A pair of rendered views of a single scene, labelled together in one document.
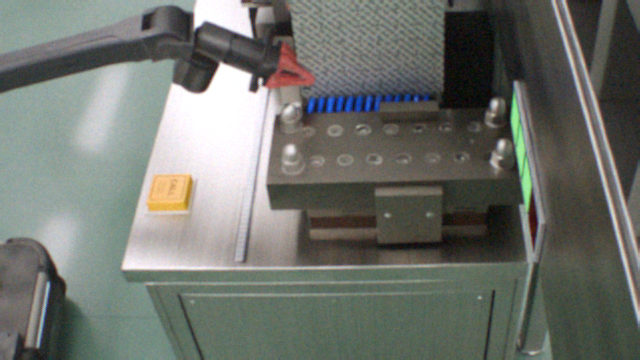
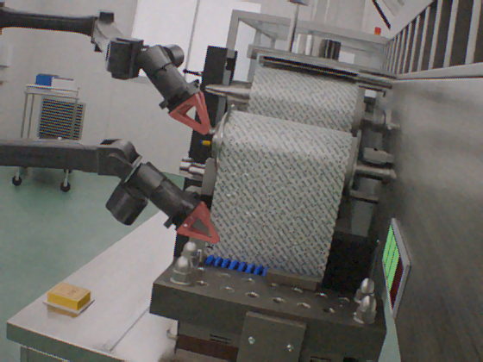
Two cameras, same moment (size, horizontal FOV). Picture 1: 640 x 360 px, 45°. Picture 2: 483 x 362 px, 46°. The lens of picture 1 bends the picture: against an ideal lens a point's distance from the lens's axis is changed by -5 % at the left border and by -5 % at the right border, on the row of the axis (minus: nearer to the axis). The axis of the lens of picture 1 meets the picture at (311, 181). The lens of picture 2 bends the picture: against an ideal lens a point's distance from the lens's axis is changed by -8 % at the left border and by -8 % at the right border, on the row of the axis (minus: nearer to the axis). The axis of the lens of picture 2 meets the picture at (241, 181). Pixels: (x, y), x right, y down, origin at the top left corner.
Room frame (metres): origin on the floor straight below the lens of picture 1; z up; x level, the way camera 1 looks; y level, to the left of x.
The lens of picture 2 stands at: (-0.11, -0.03, 1.41)
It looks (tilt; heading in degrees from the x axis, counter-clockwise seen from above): 11 degrees down; 359
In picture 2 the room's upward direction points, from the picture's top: 10 degrees clockwise
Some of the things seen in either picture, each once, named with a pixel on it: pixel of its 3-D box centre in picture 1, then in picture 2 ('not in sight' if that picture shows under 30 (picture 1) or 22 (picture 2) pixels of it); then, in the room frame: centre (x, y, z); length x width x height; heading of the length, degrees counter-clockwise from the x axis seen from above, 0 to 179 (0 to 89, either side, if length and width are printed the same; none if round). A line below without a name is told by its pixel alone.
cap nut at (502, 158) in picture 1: (503, 150); (366, 308); (0.84, -0.29, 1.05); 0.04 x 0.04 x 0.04
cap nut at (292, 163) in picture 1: (291, 156); (182, 269); (0.89, 0.02, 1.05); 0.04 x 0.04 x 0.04
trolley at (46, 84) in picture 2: not in sight; (48, 128); (5.63, 1.79, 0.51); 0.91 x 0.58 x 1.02; 15
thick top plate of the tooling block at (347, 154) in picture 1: (397, 157); (272, 308); (0.91, -0.14, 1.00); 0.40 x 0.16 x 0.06; 81
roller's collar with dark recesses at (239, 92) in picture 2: not in sight; (242, 94); (1.37, -0.03, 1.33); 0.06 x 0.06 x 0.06; 81
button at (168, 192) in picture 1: (169, 192); (69, 296); (0.99, 0.25, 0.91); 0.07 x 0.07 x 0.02; 81
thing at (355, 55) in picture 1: (370, 57); (270, 229); (1.04, -0.12, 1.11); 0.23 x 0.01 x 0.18; 81
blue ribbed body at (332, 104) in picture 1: (372, 105); (260, 274); (1.02, -0.12, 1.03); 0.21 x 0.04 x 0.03; 81
